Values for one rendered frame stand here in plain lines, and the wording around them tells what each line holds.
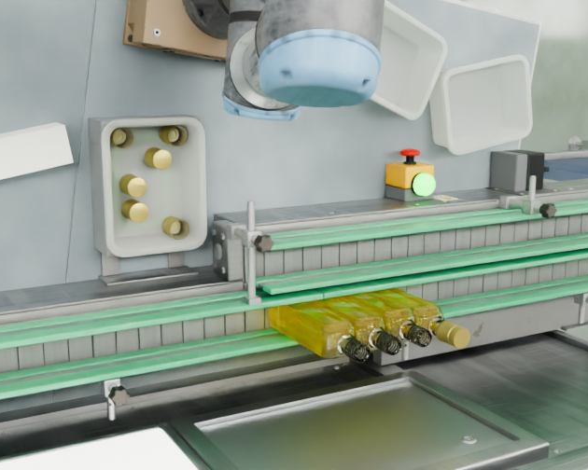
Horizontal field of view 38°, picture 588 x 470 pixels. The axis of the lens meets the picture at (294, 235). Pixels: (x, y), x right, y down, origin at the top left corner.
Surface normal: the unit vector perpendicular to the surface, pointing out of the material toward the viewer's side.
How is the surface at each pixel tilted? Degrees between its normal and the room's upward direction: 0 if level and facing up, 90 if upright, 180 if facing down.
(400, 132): 0
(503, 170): 90
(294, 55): 56
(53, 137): 0
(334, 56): 17
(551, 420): 91
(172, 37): 4
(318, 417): 90
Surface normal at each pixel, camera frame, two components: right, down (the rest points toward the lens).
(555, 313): 0.48, 0.18
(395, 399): 0.00, -0.98
